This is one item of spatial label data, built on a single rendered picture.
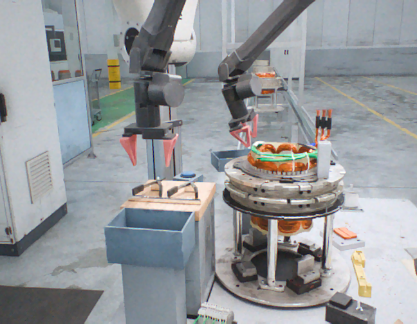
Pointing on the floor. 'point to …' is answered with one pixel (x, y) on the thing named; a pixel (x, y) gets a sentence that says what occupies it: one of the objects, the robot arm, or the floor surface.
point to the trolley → (97, 96)
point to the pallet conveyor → (288, 121)
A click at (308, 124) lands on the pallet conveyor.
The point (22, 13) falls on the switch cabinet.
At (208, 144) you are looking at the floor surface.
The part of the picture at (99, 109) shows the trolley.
